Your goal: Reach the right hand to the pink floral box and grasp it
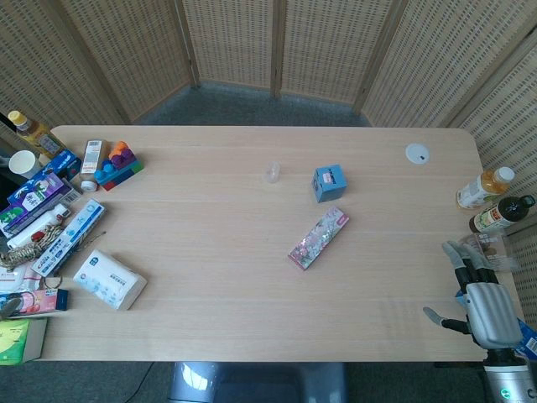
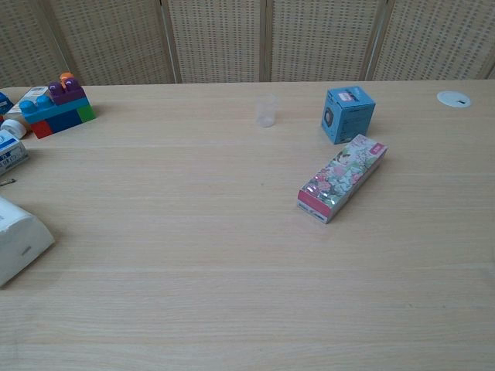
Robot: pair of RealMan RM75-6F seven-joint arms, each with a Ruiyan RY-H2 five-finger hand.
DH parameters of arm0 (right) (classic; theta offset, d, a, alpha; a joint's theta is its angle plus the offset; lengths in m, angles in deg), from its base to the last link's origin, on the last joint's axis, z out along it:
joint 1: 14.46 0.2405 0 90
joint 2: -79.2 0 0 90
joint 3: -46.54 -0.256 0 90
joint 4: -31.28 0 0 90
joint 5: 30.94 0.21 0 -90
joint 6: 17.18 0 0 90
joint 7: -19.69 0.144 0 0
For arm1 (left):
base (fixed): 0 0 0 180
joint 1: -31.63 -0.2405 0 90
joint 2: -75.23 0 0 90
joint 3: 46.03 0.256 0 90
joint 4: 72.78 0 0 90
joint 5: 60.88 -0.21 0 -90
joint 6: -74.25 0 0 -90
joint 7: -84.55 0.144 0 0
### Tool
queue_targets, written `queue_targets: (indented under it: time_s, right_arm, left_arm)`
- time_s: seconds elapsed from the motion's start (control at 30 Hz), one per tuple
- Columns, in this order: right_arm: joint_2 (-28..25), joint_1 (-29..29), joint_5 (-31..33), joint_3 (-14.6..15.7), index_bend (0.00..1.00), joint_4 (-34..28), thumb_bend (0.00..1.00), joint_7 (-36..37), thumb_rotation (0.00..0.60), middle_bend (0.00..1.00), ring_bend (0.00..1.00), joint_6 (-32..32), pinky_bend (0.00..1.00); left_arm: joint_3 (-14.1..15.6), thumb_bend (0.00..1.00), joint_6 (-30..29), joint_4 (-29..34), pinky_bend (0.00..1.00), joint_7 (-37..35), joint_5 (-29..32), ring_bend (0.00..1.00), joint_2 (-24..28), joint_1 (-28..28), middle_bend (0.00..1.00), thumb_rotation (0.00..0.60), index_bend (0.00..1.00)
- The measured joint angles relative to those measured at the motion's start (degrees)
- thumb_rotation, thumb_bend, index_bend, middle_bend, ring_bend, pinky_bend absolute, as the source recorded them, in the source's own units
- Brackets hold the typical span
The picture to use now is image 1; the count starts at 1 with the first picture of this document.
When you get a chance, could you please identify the white paper cup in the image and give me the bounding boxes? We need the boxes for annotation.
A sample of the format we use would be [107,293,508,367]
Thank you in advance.
[8,149,43,181]

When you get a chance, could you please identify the white round cable grommet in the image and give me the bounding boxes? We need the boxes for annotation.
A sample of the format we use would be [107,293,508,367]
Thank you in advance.
[404,143,431,165]

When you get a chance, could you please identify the white red flat packet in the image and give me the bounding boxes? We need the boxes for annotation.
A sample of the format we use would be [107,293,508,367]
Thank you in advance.
[0,262,47,295]

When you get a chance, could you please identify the dark tea bottle black cap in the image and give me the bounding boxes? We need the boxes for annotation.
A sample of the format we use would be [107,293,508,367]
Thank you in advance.
[468,195,537,234]

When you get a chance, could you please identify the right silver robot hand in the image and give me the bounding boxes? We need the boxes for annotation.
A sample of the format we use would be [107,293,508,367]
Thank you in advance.
[422,240,524,350]

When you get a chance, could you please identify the colourful toy building blocks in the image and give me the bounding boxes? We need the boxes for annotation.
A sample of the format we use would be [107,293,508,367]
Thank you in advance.
[93,140,146,192]

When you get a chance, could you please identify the yellow tea bottle yellow cap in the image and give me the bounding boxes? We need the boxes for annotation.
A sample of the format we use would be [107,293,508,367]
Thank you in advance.
[7,110,66,160]

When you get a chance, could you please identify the purple white box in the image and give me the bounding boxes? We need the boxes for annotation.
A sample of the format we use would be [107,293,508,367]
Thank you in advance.
[0,171,83,240]

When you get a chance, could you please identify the clear plastic packet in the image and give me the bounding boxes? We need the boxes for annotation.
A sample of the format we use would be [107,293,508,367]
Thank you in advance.
[458,232,519,272]

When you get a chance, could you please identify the yellow juice bottle white cap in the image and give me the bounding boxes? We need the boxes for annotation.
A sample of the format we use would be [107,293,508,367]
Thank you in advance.
[456,166,516,211]

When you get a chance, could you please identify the blue small box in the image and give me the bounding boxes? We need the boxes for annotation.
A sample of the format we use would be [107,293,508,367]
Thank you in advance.
[36,149,83,182]

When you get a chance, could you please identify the white tube bottle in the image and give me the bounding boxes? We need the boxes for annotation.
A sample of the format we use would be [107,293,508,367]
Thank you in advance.
[6,203,70,249]

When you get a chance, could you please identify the green packet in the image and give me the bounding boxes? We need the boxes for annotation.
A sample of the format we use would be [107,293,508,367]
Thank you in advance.
[0,317,50,365]

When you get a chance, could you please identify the pink floral box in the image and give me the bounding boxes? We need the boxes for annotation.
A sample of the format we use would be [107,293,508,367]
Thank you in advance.
[287,205,352,272]

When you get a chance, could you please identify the small clear plastic cup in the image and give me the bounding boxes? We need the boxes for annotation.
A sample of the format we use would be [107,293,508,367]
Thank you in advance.
[263,160,281,185]

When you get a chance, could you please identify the pink blue snack box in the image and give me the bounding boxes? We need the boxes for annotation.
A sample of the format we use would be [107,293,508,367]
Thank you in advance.
[0,288,70,316]

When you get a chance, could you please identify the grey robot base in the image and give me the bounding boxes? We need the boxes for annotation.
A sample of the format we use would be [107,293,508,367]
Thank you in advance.
[167,361,349,403]

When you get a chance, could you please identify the long blue white toothpaste box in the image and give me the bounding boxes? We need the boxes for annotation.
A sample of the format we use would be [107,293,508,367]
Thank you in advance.
[30,199,107,277]

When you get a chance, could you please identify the blue cube box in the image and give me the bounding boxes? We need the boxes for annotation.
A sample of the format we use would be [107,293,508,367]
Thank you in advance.
[310,164,349,205]

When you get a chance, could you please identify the braided rope bundle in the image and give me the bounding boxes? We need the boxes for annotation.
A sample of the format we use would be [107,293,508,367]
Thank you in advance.
[0,224,108,267]

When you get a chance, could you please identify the woven folding screen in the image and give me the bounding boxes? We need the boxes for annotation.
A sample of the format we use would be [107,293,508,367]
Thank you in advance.
[0,0,537,362]

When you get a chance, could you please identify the white tissue pack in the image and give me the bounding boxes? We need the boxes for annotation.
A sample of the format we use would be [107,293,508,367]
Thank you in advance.
[72,249,149,311]

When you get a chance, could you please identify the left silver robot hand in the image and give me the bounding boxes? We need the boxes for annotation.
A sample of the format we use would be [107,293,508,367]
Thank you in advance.
[0,296,25,319]

